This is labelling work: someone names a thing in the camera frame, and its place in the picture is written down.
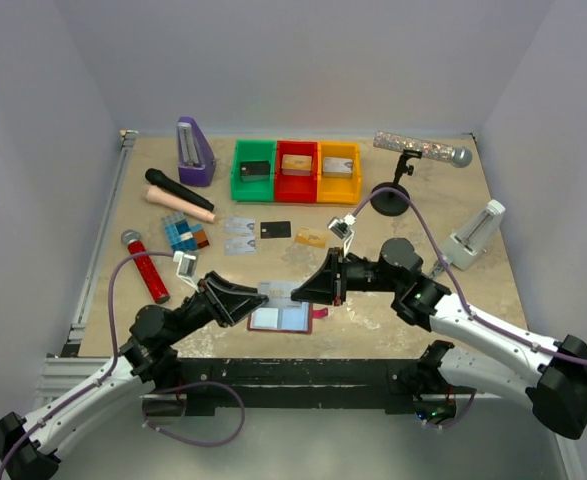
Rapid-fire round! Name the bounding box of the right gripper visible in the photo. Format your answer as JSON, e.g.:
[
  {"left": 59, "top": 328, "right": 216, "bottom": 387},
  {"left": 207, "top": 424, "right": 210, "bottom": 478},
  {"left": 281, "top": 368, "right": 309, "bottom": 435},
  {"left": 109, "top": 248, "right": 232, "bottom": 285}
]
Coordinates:
[{"left": 293, "top": 247, "right": 403, "bottom": 306}]

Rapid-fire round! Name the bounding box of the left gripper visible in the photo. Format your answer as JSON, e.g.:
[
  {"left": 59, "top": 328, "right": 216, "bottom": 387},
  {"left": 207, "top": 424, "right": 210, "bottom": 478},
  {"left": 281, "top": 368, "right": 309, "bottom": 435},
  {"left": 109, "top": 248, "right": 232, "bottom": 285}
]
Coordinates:
[{"left": 167, "top": 271, "right": 270, "bottom": 345}]

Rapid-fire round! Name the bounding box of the red leather card holder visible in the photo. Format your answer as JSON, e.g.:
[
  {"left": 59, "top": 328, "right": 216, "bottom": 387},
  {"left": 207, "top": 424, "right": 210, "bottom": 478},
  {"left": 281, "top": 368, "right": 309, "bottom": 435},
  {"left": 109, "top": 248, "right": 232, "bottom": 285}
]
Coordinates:
[{"left": 247, "top": 303, "right": 329, "bottom": 334}]

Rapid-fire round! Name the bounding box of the silver credit card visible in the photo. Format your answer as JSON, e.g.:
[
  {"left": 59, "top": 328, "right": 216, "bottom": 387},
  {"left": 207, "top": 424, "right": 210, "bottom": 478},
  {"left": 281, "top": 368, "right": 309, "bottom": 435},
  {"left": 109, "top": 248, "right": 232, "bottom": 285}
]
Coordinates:
[
  {"left": 258, "top": 280, "right": 301, "bottom": 308},
  {"left": 224, "top": 236, "right": 257, "bottom": 255}
]

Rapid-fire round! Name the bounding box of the gold credit card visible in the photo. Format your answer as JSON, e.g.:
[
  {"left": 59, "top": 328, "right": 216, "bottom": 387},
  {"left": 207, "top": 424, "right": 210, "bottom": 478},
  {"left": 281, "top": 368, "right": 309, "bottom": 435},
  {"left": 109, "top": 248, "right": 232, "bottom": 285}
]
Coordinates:
[{"left": 294, "top": 227, "right": 328, "bottom": 248}]

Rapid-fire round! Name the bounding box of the blue credit card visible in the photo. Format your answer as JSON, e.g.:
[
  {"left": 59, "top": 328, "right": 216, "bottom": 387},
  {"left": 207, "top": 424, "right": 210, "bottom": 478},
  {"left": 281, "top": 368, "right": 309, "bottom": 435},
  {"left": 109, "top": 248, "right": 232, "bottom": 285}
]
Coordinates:
[{"left": 224, "top": 217, "right": 255, "bottom": 236}]

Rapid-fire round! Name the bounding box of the grey credit card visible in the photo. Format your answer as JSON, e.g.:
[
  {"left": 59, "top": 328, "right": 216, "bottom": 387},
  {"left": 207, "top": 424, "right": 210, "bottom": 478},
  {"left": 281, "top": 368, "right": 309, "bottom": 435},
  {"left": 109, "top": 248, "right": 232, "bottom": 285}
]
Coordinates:
[{"left": 260, "top": 221, "right": 292, "bottom": 239}]

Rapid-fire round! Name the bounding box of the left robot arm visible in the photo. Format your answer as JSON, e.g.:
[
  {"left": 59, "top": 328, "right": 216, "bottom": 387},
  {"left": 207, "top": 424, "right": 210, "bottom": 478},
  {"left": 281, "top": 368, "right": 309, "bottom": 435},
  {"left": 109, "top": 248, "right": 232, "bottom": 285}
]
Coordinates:
[{"left": 0, "top": 271, "right": 268, "bottom": 479}]

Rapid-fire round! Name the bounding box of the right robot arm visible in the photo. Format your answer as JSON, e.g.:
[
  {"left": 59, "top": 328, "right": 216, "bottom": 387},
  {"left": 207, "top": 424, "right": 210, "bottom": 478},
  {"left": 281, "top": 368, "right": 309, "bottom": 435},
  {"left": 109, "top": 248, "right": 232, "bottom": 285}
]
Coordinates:
[{"left": 291, "top": 238, "right": 587, "bottom": 440}]

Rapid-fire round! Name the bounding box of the silver card stack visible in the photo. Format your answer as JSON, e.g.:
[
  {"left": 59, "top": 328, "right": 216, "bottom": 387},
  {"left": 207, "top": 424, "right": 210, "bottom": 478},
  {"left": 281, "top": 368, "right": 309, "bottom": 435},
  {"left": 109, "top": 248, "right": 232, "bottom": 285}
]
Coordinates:
[{"left": 322, "top": 156, "right": 354, "bottom": 178}]

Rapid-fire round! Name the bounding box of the gold card stack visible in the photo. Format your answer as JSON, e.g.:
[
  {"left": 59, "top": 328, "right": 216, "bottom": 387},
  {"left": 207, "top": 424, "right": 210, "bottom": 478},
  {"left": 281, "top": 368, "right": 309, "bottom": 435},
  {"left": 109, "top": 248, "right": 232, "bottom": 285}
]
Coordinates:
[{"left": 281, "top": 154, "right": 313, "bottom": 176}]

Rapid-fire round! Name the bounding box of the black card stack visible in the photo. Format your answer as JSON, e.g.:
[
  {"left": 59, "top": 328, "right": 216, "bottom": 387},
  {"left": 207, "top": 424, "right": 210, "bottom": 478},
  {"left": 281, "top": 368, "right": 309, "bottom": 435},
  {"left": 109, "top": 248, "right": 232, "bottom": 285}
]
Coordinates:
[{"left": 239, "top": 161, "right": 271, "bottom": 183}]

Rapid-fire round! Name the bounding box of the blue toy brick block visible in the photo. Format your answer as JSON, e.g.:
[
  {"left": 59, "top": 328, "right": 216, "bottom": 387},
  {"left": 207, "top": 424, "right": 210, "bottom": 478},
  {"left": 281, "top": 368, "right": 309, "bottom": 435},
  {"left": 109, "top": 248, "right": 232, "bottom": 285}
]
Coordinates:
[{"left": 161, "top": 212, "right": 210, "bottom": 252}]

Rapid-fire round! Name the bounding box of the red glitter microphone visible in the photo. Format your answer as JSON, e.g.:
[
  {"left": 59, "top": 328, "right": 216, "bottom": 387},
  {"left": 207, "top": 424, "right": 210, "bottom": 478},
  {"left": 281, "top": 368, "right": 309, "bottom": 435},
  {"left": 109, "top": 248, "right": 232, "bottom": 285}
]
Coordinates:
[{"left": 121, "top": 229, "right": 170, "bottom": 305}]

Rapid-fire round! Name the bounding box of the yellow plastic bin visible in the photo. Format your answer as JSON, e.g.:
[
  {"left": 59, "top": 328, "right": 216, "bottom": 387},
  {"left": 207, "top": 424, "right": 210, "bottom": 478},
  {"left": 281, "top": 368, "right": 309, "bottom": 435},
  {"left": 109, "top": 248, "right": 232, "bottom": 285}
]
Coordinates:
[{"left": 317, "top": 141, "right": 362, "bottom": 205}]

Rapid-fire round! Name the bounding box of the black microphone stand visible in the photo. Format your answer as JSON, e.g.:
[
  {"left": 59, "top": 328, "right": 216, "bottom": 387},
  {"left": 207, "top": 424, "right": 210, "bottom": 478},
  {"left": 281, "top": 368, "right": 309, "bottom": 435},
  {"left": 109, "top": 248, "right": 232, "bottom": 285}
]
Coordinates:
[{"left": 370, "top": 150, "right": 422, "bottom": 217}]

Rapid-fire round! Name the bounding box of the red plastic bin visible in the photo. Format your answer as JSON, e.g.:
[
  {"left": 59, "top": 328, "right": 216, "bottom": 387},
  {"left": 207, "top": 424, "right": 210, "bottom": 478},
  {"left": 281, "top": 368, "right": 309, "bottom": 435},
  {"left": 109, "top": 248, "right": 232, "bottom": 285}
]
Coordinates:
[{"left": 274, "top": 140, "right": 318, "bottom": 203}]

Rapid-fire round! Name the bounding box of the pink microphone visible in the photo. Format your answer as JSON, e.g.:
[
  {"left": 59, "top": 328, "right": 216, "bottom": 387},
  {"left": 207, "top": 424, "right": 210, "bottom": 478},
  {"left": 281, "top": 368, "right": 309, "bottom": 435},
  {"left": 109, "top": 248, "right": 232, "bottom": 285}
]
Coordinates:
[{"left": 145, "top": 186, "right": 216, "bottom": 223}]

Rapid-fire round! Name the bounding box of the green plastic bin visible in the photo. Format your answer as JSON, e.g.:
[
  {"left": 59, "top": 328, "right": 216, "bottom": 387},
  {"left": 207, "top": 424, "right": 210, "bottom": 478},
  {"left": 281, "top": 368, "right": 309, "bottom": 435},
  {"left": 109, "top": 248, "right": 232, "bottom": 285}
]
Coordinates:
[{"left": 230, "top": 139, "right": 277, "bottom": 202}]

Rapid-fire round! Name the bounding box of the purple metronome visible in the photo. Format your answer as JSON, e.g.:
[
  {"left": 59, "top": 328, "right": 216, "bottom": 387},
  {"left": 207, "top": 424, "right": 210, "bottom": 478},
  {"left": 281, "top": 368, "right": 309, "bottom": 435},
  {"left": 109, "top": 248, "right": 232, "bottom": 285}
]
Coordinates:
[{"left": 176, "top": 116, "right": 216, "bottom": 187}]

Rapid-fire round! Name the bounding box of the white metronome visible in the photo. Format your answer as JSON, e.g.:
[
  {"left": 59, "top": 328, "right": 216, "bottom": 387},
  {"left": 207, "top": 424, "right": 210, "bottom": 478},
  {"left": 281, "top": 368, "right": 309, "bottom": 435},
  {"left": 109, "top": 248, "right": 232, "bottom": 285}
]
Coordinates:
[{"left": 438, "top": 199, "right": 506, "bottom": 271}]

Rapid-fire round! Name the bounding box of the black microphone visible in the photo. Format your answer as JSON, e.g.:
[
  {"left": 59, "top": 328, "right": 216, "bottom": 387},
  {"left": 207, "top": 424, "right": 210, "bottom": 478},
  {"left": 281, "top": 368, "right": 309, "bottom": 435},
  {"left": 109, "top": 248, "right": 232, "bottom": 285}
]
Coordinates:
[{"left": 145, "top": 168, "right": 214, "bottom": 212}]

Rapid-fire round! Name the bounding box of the silver glitter microphone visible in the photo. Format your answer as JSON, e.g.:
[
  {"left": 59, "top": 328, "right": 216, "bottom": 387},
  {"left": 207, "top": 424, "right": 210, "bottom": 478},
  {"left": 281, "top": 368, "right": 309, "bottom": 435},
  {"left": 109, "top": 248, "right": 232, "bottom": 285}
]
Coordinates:
[{"left": 373, "top": 131, "right": 473, "bottom": 168}]

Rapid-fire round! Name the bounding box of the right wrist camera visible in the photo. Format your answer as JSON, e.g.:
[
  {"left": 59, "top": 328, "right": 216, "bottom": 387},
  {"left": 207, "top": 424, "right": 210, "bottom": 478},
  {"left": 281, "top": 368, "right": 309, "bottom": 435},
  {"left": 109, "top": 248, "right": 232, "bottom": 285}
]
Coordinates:
[{"left": 327, "top": 214, "right": 356, "bottom": 257}]

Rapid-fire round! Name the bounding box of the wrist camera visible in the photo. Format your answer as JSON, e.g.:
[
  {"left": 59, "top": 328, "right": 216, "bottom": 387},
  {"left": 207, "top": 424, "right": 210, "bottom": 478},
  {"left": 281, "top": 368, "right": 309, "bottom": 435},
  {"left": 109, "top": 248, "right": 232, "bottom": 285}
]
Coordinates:
[
  {"left": 327, "top": 214, "right": 356, "bottom": 257},
  {"left": 173, "top": 251, "right": 199, "bottom": 290}
]

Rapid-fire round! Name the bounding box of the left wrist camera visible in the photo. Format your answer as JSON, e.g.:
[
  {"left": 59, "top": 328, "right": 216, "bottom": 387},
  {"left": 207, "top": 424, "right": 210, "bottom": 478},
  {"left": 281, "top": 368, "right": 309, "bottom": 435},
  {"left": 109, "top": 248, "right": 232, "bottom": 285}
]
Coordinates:
[{"left": 173, "top": 251, "right": 199, "bottom": 290}]

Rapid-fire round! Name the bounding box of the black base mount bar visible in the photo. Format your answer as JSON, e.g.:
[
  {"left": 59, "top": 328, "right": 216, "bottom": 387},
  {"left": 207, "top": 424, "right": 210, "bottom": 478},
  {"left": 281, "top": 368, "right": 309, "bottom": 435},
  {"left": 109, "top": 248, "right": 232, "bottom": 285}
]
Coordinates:
[{"left": 132, "top": 358, "right": 471, "bottom": 417}]

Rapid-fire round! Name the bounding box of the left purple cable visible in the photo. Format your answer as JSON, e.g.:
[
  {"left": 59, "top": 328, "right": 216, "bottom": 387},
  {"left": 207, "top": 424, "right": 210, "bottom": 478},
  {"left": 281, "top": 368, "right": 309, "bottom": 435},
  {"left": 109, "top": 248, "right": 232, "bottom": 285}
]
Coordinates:
[{"left": 0, "top": 250, "right": 247, "bottom": 480}]

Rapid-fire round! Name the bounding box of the purple cable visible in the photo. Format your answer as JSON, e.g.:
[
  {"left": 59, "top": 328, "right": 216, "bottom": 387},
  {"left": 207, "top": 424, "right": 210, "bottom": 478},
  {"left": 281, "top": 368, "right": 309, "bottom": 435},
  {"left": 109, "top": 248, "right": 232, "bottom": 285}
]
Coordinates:
[
  {"left": 352, "top": 187, "right": 587, "bottom": 431},
  {"left": 0, "top": 250, "right": 247, "bottom": 480}
]

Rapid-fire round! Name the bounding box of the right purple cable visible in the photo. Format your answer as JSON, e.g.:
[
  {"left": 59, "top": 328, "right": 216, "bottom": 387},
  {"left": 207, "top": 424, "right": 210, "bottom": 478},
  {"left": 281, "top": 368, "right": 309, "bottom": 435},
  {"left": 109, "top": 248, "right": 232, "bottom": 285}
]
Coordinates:
[{"left": 352, "top": 187, "right": 587, "bottom": 431}]

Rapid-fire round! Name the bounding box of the aluminium frame rail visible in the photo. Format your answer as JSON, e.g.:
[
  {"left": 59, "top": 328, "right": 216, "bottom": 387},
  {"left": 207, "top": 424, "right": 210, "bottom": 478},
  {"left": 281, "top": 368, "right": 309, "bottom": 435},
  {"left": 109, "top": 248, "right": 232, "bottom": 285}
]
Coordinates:
[{"left": 34, "top": 130, "right": 139, "bottom": 407}]

